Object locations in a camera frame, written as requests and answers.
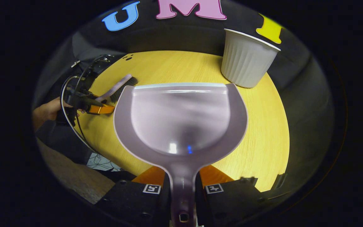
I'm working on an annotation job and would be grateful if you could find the lilac plastic dustpan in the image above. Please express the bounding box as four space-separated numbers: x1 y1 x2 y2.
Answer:
113 83 249 227

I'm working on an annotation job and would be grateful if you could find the black backdrop cloth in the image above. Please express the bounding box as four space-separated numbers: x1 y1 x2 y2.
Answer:
32 0 336 193

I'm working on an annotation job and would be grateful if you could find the small lilac broom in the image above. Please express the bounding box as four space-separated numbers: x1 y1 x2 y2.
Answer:
95 74 139 104

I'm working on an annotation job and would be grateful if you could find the white ribbed garbage bin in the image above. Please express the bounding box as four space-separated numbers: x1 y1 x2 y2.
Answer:
221 28 281 89

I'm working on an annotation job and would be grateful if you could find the black desk edge bracket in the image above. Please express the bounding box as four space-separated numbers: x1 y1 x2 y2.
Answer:
274 173 287 190

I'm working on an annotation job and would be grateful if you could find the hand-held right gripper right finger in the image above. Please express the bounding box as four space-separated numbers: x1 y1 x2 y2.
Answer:
195 165 265 227

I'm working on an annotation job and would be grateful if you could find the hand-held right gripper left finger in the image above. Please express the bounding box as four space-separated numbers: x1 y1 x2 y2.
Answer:
96 166 172 227

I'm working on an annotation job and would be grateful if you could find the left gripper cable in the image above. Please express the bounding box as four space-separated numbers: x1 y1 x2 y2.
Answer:
60 75 101 155

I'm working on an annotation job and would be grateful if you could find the white patterned floor mat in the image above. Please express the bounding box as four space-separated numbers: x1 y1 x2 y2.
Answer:
86 153 122 172

